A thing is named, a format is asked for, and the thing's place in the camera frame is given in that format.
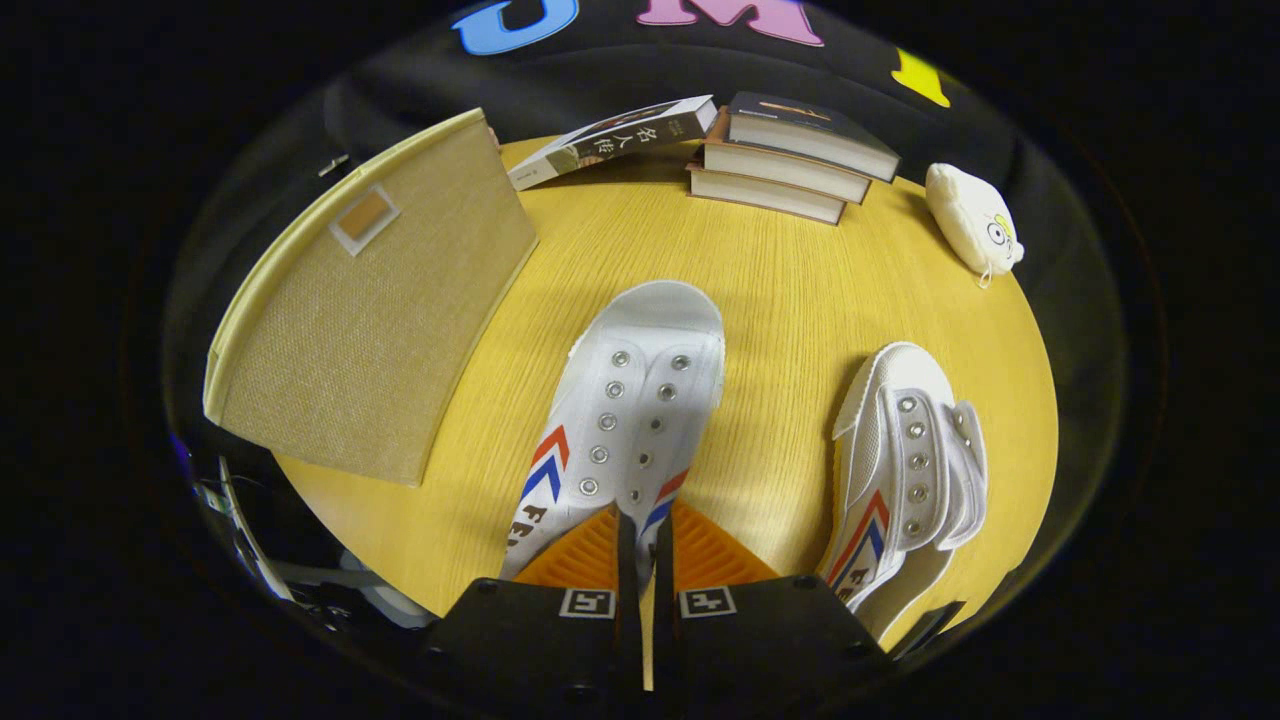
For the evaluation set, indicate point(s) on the silver clip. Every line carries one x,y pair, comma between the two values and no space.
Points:
335,165

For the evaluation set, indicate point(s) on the white portrait cover book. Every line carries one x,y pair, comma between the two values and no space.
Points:
620,140

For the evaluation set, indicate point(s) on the white canvas shoe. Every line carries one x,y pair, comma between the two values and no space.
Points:
630,380
900,450

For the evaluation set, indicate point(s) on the black backdrop cloth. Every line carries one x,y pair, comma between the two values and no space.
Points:
610,55

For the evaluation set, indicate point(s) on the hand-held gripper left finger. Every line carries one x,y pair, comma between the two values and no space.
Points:
530,630

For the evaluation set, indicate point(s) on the brown cover book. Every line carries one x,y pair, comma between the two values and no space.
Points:
780,165
760,195

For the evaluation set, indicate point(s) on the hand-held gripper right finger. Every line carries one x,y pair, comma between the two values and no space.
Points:
760,630

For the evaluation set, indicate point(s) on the beige fabric storage box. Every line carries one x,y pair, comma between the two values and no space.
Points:
380,330

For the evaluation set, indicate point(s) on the white plush toy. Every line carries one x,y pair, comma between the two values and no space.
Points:
965,215

